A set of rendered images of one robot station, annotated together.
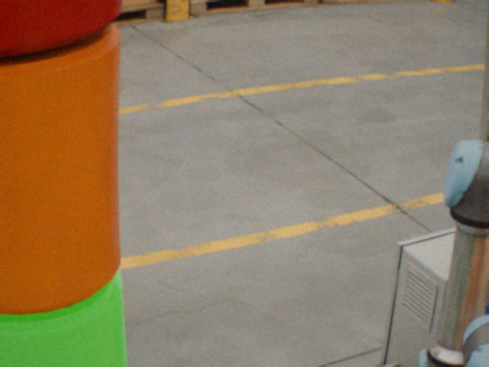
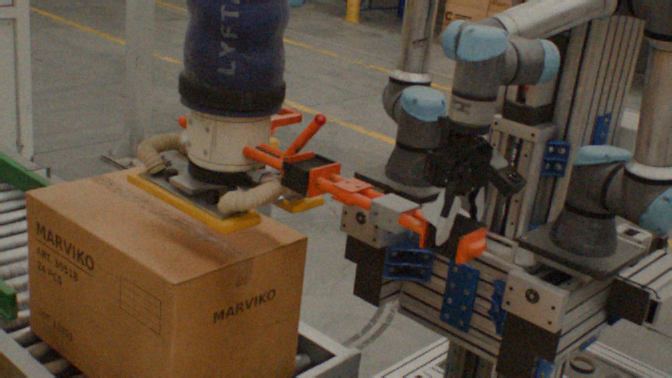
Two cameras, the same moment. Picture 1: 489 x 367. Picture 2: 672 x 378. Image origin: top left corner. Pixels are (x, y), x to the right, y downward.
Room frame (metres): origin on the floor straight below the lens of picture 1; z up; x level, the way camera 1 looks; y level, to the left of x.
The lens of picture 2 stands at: (0.71, -2.36, 1.76)
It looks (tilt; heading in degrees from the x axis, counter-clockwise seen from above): 21 degrees down; 69
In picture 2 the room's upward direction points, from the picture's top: 7 degrees clockwise
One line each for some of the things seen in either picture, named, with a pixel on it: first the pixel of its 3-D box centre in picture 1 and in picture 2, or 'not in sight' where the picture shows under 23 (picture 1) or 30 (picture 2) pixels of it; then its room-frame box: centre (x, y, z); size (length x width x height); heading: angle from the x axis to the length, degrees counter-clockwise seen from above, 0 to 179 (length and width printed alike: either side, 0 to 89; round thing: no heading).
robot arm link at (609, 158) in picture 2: not in sight; (600, 176); (1.87, -0.98, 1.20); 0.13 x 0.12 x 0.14; 103
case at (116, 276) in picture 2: not in sight; (162, 285); (0.99, -0.53, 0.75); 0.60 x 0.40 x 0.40; 119
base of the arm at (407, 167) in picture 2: not in sight; (415, 158); (1.64, -0.54, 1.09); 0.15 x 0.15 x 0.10
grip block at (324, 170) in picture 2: not in sight; (310, 173); (1.21, -0.94, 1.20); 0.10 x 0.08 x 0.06; 28
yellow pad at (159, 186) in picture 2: not in sight; (191, 191); (1.01, -0.76, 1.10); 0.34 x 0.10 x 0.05; 118
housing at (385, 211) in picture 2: not in sight; (393, 213); (1.31, -1.13, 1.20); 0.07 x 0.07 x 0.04; 28
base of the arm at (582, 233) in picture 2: not in sight; (586, 223); (1.87, -0.98, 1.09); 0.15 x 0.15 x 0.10
